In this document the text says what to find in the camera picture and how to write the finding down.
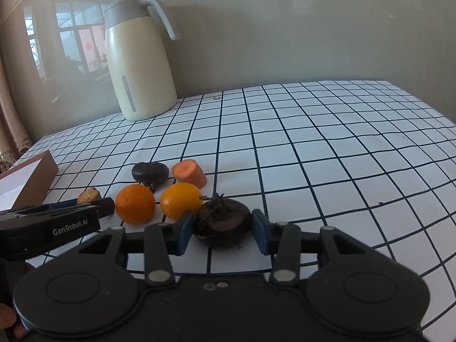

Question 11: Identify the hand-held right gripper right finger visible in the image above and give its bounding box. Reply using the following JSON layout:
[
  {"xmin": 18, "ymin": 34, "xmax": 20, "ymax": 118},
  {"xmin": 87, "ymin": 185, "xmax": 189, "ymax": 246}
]
[{"xmin": 251, "ymin": 209, "xmax": 371, "ymax": 286}]

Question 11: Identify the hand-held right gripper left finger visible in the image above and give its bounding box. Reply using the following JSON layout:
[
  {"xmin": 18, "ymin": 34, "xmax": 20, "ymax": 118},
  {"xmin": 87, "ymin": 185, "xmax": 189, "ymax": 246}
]
[{"xmin": 76, "ymin": 211, "xmax": 195, "ymax": 286}]

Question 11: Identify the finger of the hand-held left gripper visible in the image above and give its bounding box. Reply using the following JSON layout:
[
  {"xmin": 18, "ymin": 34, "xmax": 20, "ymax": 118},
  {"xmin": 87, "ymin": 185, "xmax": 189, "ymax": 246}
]
[
  {"xmin": 12, "ymin": 202, "xmax": 92, "ymax": 216},
  {"xmin": 83, "ymin": 197, "xmax": 115, "ymax": 219}
]

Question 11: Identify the carrot piece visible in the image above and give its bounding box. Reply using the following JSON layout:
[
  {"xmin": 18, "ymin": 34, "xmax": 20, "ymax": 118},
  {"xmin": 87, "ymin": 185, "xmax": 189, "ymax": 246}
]
[
  {"xmin": 172, "ymin": 159, "xmax": 207, "ymax": 189},
  {"xmin": 77, "ymin": 187, "xmax": 102, "ymax": 205}
]

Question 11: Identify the orange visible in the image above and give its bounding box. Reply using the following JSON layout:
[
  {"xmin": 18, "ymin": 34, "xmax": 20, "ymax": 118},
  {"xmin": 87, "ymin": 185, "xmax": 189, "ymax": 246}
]
[
  {"xmin": 115, "ymin": 184, "xmax": 156, "ymax": 225},
  {"xmin": 160, "ymin": 182, "xmax": 203, "ymax": 221}
]

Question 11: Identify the dark fruit with stem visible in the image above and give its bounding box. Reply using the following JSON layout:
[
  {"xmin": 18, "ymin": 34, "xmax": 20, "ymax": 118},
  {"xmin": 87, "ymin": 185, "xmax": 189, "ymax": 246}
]
[{"xmin": 193, "ymin": 192, "xmax": 253, "ymax": 249}]

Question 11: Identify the brown cardboard box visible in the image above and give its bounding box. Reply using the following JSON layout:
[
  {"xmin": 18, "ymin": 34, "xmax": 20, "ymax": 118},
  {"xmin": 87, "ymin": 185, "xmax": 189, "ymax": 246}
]
[{"xmin": 0, "ymin": 150, "xmax": 60, "ymax": 211}]

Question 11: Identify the dark purple fruit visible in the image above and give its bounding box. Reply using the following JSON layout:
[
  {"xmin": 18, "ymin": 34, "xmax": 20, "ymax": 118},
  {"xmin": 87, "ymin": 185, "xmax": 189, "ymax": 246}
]
[{"xmin": 132, "ymin": 162, "xmax": 170, "ymax": 193}]

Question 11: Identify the person's left hand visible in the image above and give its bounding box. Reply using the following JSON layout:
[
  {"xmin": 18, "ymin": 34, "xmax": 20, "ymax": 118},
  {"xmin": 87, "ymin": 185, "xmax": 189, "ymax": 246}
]
[{"xmin": 0, "ymin": 302, "xmax": 28, "ymax": 340}]

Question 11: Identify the white black checked tablecloth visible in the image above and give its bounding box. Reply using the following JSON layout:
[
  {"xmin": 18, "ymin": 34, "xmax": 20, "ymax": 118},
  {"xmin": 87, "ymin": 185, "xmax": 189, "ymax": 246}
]
[{"xmin": 11, "ymin": 80, "xmax": 456, "ymax": 339}]

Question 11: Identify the cream thermos jug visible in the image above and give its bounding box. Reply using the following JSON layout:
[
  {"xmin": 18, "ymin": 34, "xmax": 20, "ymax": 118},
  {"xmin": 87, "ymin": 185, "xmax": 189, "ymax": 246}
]
[{"xmin": 103, "ymin": 0, "xmax": 179, "ymax": 121}]

